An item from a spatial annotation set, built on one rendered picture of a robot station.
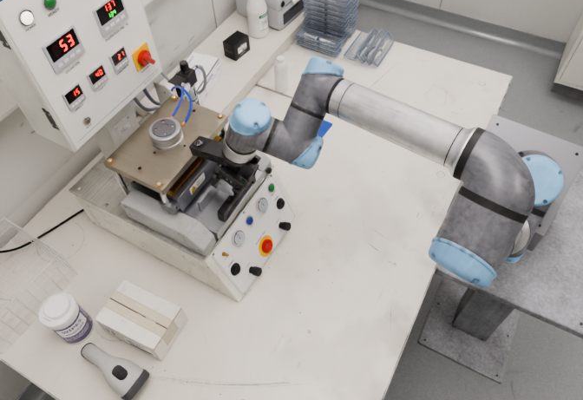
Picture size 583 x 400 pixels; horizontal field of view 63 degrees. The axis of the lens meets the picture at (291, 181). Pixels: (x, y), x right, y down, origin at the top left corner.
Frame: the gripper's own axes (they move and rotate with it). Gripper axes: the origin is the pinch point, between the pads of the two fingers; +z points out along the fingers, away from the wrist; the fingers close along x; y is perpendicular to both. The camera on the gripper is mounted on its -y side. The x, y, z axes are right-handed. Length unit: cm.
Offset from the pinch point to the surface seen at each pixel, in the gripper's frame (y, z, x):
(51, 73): -36.5, -24.4, -12.3
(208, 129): -9.2, -8.0, 7.2
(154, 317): 6.2, 15.3, -32.8
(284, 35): -22, 30, 88
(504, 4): 61, 59, 246
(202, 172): -4.3, -3.3, -1.3
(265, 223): 15.8, 12.1, 4.1
